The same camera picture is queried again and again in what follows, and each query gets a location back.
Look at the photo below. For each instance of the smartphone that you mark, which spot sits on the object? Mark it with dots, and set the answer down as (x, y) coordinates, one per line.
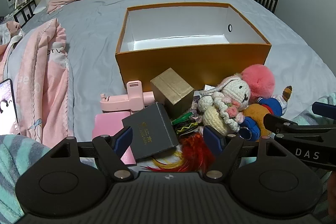
(8, 108)

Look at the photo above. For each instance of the teal striped clothing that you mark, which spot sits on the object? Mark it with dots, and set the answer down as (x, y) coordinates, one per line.
(15, 161)

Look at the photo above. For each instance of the black yellow hair clip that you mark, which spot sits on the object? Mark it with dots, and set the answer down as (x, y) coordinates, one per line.
(187, 127)

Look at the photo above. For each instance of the pink phone holder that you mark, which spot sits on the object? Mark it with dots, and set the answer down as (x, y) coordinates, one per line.
(123, 104)

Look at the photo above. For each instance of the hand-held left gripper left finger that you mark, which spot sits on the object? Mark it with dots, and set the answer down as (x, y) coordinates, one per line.
(123, 138)

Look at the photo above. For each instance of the black frame nightstand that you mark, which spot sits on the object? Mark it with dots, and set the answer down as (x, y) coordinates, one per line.
(26, 12)

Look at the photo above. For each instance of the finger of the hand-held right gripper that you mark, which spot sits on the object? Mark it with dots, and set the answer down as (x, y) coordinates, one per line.
(302, 132)
(325, 109)

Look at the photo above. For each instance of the orange cardboard box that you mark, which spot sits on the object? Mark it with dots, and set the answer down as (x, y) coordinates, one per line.
(183, 61)

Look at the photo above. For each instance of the colourful feather toy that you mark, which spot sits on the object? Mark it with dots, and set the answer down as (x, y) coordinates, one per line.
(194, 148)

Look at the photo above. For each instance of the small gold cardboard box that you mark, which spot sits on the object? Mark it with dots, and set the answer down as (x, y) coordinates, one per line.
(170, 90)

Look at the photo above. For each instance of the dark grey gift box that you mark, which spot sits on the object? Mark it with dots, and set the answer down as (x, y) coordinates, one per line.
(149, 129)

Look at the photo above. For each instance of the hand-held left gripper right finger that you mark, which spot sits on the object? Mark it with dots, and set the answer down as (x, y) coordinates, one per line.
(212, 140)

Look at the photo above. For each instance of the white pink plush garment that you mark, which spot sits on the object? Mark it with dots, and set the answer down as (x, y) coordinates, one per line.
(10, 32)

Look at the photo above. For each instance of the pink fluffy pompom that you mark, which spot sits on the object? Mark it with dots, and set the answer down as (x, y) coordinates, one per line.
(258, 79)

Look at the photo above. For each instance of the pink printed blanket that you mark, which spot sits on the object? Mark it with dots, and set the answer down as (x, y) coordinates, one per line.
(50, 82)

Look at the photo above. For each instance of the white crochet bunny doll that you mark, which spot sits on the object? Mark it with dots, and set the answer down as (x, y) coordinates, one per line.
(236, 90)

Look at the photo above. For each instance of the plush doll with blue outfit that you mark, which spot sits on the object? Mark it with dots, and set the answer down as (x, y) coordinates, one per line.
(256, 113)

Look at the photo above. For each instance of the pink snap pouch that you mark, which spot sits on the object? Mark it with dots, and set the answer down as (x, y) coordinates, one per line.
(107, 127)

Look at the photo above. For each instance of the green hair clip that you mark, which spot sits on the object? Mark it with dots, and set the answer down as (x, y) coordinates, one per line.
(183, 117)

